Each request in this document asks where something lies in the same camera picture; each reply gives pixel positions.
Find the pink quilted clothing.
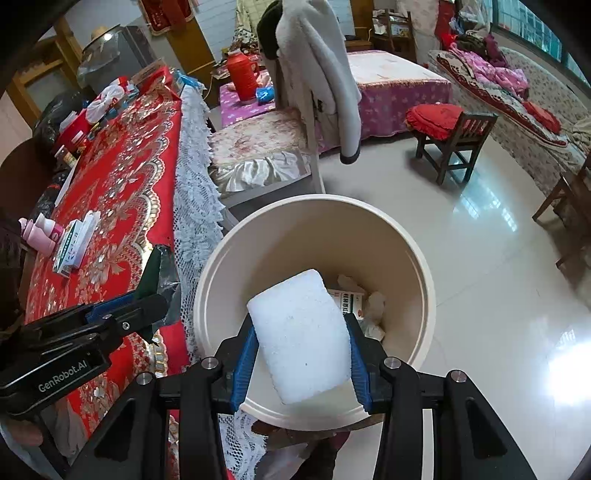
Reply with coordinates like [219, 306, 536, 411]
[450, 44, 529, 100]

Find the red round cushion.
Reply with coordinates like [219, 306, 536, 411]
[405, 104, 468, 140]

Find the white lace table cover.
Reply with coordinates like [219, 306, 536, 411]
[173, 83, 269, 480]

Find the white pill bottle pink label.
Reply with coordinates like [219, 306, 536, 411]
[36, 213, 64, 241]

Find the white plastic bag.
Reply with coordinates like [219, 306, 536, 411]
[85, 85, 125, 123]

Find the red thermos jug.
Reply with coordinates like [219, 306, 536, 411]
[225, 50, 262, 102]

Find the wooden chair with floral seat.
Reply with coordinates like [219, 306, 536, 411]
[208, 46, 326, 217]

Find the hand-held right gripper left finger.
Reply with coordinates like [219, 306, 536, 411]
[69, 320, 259, 480]

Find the white rainbow medicine box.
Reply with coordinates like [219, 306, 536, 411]
[327, 288, 368, 321]

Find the red sofa pillow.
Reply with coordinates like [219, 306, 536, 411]
[524, 102, 561, 132]

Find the floral sofa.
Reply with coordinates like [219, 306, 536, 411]
[429, 46, 591, 195]

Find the white foam block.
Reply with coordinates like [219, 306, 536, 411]
[246, 268, 352, 406]

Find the beige round bin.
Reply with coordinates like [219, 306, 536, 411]
[193, 194, 437, 432]

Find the wooden armchair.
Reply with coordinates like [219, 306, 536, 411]
[531, 152, 591, 273]

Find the white green milk carton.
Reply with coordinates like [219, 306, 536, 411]
[53, 219, 86, 278]

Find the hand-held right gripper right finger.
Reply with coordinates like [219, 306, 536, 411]
[344, 314, 539, 480]

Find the small dark wooden chair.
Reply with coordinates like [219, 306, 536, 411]
[413, 111, 499, 185]

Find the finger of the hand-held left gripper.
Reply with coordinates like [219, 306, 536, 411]
[104, 295, 169, 344]
[21, 293, 141, 344]

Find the person's left hand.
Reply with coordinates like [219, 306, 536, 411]
[0, 418, 44, 448]

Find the dark green wrapper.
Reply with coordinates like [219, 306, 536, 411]
[136, 244, 181, 344]

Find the green framed window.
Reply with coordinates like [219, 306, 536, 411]
[492, 0, 578, 65]

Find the straw hat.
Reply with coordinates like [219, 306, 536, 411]
[88, 25, 121, 47]

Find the red gold wall hanging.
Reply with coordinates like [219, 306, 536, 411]
[141, 0, 197, 35]

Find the low table purple cloth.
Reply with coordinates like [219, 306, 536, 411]
[219, 83, 278, 130]

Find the red floral tablecloth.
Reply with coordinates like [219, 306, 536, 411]
[21, 76, 195, 462]

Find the white plastic wrapper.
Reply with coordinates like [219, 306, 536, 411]
[358, 291, 387, 342]

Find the pink thermos bottle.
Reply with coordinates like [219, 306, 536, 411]
[18, 219, 49, 254]

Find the white printed paper box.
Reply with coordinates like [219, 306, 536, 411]
[78, 211, 101, 245]

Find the black plastic bag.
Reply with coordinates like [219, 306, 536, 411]
[34, 88, 88, 148]

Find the bed with pink floral cover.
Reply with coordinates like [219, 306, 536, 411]
[318, 50, 453, 141]

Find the wooden shelf chair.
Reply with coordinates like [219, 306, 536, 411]
[374, 9, 414, 51]

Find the red paper box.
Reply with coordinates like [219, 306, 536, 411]
[134, 65, 174, 93]

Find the white fleece coat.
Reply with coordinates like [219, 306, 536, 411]
[274, 0, 363, 164]

